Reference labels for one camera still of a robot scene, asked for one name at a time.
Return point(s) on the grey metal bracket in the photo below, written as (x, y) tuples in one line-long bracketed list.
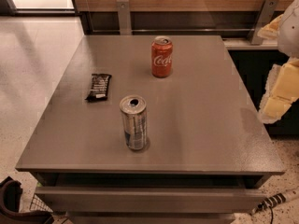
[(264, 16), (124, 17)]

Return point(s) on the left grey metal bracket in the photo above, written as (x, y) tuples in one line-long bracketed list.
[(124, 17)]

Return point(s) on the silver blue redbull can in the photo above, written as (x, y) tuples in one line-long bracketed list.
[(134, 119)]

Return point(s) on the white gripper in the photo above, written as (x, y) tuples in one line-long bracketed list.
[(290, 34)]

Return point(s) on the black snack bar wrapper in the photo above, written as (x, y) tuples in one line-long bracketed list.
[(99, 87)]

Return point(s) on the grey drawer front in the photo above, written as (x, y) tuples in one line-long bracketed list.
[(149, 200)]

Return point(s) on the right grey metal bracket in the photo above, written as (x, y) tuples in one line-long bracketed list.
[(264, 16)]

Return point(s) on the grey drawer cabinet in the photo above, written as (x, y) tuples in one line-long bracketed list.
[(203, 131)]

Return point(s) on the red coca-cola can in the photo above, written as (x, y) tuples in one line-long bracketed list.
[(161, 56)]

